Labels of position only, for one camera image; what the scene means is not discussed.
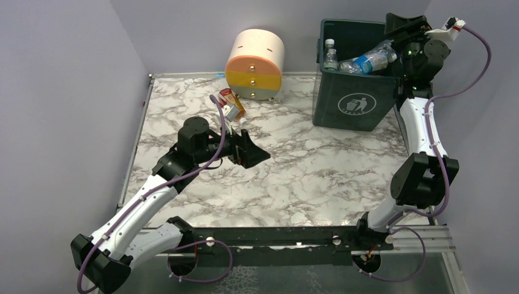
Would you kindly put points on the cream orange round drawer box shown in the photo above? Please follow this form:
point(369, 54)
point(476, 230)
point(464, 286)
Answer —
point(255, 64)

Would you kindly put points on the green label bottle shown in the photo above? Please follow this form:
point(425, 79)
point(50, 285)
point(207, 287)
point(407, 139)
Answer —
point(330, 60)

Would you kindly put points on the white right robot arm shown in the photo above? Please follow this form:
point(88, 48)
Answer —
point(422, 179)

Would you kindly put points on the blue cap clear bottle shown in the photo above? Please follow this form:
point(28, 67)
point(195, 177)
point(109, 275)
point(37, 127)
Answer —
point(374, 60)

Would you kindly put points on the red gold label bottle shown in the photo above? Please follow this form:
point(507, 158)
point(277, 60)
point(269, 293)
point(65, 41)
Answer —
point(232, 108)

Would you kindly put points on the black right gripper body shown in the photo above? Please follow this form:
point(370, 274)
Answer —
point(404, 31)

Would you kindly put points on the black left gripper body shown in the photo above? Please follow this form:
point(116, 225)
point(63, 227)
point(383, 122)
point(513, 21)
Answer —
point(240, 147)

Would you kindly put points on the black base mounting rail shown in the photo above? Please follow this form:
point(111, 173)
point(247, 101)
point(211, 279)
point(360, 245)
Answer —
point(223, 247)

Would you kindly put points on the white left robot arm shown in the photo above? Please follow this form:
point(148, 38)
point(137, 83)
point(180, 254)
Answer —
point(107, 256)

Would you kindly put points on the dark green plastic bin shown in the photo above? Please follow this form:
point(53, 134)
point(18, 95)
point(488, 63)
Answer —
point(351, 101)

